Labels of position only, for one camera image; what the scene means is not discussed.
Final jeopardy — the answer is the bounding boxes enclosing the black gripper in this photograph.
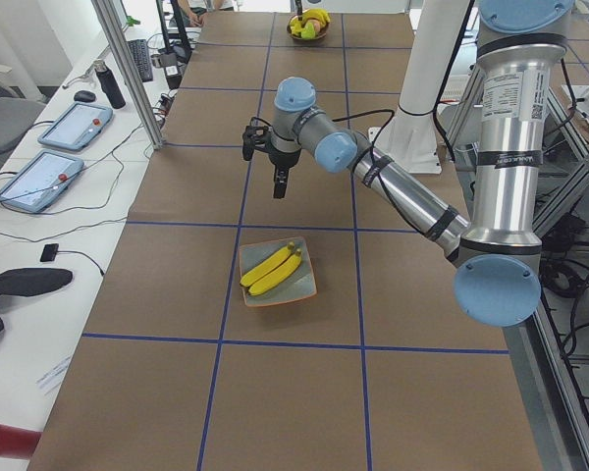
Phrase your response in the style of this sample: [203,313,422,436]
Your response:
[267,142,300,199]

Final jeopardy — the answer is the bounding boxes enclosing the yellow banana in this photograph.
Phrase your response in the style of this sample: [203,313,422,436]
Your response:
[302,8,331,26]
[241,241,295,288]
[248,248,302,296]

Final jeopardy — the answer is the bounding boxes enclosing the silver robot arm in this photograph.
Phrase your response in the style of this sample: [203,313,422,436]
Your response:
[266,1,572,327]

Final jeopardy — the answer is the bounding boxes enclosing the blue square ceramic plate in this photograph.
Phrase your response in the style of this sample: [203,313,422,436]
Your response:
[239,236,317,308]

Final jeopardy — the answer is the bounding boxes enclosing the brown wicker basket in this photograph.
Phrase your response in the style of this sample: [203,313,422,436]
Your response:
[287,19,329,42]

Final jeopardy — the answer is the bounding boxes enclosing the black keyboard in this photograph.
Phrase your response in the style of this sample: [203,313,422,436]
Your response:
[127,39,153,82]

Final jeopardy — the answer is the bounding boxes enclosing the black water bottle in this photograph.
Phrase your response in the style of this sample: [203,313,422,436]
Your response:
[93,59,126,109]

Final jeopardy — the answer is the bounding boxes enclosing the upper blue teach pendant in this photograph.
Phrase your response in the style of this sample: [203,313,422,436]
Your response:
[37,102,113,151]

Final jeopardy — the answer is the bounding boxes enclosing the blue teach pendant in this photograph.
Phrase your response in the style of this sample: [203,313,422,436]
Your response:
[37,102,113,151]
[0,150,84,214]

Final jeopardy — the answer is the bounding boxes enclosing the black computer mouse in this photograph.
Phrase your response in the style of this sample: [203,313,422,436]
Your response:
[74,90,96,103]

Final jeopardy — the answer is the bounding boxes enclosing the small black device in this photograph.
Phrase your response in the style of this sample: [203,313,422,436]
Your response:
[39,243,59,263]

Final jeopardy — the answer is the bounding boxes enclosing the lower blue teach pendant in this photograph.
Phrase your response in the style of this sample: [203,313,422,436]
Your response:
[0,150,84,214]

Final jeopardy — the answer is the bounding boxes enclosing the black jacket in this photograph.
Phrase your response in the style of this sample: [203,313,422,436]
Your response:
[0,267,74,363]

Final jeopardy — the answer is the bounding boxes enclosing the red cylinder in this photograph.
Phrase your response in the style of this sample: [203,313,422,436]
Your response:
[0,424,41,459]

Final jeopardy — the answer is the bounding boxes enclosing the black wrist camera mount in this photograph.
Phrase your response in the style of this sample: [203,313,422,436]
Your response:
[242,125,272,162]

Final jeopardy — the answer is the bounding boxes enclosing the aluminium frame post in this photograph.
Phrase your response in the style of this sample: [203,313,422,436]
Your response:
[91,0,164,150]

